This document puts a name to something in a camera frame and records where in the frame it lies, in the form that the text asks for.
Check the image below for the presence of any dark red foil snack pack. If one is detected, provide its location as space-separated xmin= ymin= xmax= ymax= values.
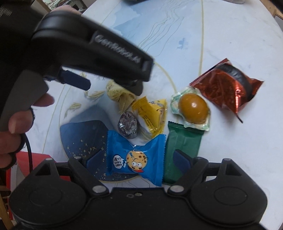
xmin=189 ymin=58 xmax=263 ymax=123

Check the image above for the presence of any beige paper snack packet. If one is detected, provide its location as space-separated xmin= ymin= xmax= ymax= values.
xmin=106 ymin=80 xmax=136 ymax=114

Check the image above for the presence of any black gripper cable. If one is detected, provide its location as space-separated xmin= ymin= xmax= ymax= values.
xmin=22 ymin=133 xmax=34 ymax=173

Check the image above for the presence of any yellow candy packet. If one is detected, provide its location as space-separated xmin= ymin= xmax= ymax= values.
xmin=131 ymin=96 xmax=167 ymax=140

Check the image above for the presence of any green snack bar wrapper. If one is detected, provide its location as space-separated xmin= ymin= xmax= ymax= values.
xmin=163 ymin=121 xmax=204 ymax=185

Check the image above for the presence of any red white cardboard box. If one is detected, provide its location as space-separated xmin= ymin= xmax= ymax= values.
xmin=6 ymin=151 xmax=72 ymax=191

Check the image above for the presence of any dark foil candy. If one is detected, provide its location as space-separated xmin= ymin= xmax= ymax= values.
xmin=117 ymin=111 xmax=138 ymax=139

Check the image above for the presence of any blue cookie candy wrapper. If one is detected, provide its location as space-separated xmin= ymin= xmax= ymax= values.
xmin=106 ymin=130 xmax=166 ymax=186

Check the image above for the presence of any person left hand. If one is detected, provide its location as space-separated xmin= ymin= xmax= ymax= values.
xmin=0 ymin=93 xmax=55 ymax=170

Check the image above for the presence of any vacuum packed braised egg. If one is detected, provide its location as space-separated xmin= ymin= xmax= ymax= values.
xmin=170 ymin=86 xmax=211 ymax=131

